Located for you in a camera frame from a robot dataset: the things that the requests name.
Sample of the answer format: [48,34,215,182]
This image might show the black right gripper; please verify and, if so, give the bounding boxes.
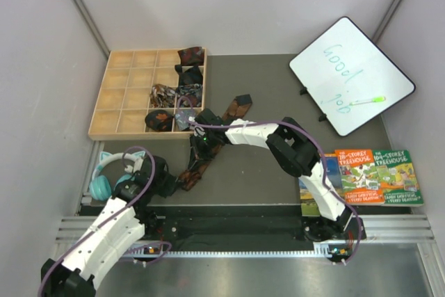
[189,131,219,172]

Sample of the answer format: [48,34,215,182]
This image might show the brown red patterned tie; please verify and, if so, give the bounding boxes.
[177,94,252,191]

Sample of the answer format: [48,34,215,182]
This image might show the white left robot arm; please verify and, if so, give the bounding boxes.
[38,149,177,296]

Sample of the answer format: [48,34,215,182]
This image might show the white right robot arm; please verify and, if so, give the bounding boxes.
[187,109,365,243]

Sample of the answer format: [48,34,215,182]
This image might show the rolled grey blue tie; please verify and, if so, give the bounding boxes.
[175,109,198,131]

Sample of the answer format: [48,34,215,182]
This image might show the rolled black orange-leaf tie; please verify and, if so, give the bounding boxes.
[145,109,174,132]

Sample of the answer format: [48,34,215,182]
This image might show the rolled blue patterned tie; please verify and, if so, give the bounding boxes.
[176,83,203,107]

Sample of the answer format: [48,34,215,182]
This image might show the teal cat-ear headphones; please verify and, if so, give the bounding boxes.
[89,151,146,201]

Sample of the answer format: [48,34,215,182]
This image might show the rolled multicolour floral tie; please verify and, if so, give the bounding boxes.
[150,83,177,108]

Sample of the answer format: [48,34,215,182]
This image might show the rolled black navy tie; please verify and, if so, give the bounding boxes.
[175,65,203,86]

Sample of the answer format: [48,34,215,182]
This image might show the rolled dark red tie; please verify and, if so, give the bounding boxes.
[177,47,205,66]

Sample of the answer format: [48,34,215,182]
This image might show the wooden compartment tray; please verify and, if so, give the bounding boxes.
[88,47,207,141]

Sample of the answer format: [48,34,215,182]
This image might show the landscape cover book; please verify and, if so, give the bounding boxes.
[298,153,344,216]

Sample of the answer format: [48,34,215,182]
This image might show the orange 78-storey treehouse book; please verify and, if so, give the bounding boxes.
[334,149,385,205]

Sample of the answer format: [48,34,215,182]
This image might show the white dry-erase board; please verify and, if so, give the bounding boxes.
[289,17,416,136]

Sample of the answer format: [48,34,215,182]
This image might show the green marker pen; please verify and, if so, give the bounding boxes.
[349,96,386,106]

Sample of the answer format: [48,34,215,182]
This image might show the green 104-storey treehouse book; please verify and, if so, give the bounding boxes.
[373,150,424,207]

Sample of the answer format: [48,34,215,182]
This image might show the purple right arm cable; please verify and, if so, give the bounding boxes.
[176,94,364,266]

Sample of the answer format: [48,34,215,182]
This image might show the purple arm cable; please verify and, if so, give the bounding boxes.
[37,146,173,297]
[176,94,364,266]

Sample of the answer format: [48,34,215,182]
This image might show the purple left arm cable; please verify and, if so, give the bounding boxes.
[37,146,173,297]

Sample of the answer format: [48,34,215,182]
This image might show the white slotted cable duct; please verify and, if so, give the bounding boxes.
[124,239,353,262]

